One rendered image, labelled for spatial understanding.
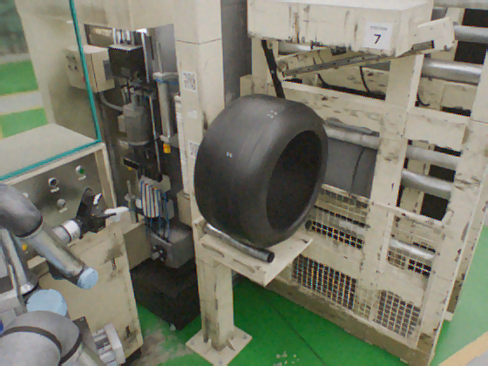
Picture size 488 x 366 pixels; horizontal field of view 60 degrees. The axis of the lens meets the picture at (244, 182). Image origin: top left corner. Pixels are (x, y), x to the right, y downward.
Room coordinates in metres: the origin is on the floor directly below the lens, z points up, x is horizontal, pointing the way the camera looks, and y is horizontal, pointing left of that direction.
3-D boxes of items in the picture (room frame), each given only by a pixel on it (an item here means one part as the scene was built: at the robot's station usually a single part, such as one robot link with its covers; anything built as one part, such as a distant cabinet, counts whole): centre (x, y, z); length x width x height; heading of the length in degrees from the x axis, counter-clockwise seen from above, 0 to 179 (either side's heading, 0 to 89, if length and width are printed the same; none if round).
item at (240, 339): (1.66, 0.16, 0.02); 0.27 x 0.27 x 0.04; 51
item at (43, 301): (1.05, 0.67, 0.88); 0.13 x 0.12 x 0.14; 56
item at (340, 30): (1.67, -0.34, 1.71); 0.61 x 0.25 x 0.15; 51
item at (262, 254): (1.41, 0.03, 0.90); 0.35 x 0.05 x 0.05; 51
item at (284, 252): (1.52, -0.05, 0.80); 0.37 x 0.36 x 0.02; 141
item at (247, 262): (1.41, 0.04, 0.84); 0.36 x 0.09 x 0.06; 51
